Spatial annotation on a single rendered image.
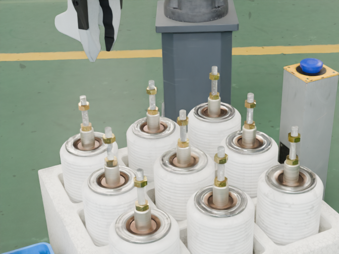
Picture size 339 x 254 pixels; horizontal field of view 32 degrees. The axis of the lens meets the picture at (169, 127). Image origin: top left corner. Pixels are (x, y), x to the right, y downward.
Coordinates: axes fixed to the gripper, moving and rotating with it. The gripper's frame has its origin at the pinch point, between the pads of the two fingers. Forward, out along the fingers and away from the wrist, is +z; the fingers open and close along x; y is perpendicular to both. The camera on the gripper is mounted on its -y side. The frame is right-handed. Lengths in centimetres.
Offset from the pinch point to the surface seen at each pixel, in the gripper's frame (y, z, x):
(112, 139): -0.1, 13.9, 0.4
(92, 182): 3.1, 21.2, 2.0
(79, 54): 70, 47, -88
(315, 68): -19.8, 13.9, -34.9
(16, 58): 88, 47, -78
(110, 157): 0.5, 17.0, 0.5
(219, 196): -16.2, 19.9, -0.8
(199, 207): -14.0, 21.1, 1.1
